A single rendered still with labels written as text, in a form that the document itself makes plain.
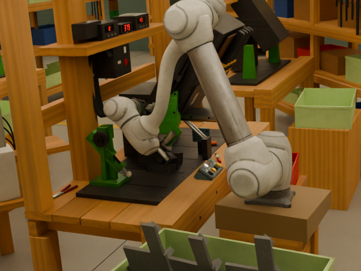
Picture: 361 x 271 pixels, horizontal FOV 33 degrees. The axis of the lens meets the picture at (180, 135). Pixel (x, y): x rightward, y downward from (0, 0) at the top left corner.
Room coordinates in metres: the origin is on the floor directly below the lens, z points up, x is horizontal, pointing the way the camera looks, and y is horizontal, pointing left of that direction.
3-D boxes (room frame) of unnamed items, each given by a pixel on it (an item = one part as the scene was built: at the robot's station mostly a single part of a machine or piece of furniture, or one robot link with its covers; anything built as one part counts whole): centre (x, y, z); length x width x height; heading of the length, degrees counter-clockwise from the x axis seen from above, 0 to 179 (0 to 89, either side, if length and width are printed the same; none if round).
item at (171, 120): (2.85, 0.05, 1.17); 0.13 x 0.12 x 0.20; 156
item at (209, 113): (2.98, -0.05, 1.11); 0.39 x 0.16 x 0.03; 66
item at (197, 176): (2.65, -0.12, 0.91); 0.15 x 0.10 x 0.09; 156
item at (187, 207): (2.83, -0.18, 0.82); 1.50 x 0.14 x 0.15; 156
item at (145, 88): (3.10, 0.16, 1.07); 0.30 x 0.18 x 0.34; 156
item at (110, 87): (3.09, 0.41, 1.23); 1.30 x 0.05 x 0.09; 156
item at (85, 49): (3.05, 0.31, 1.52); 0.90 x 0.25 x 0.04; 156
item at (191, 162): (2.95, 0.08, 0.89); 1.10 x 0.42 x 0.02; 156
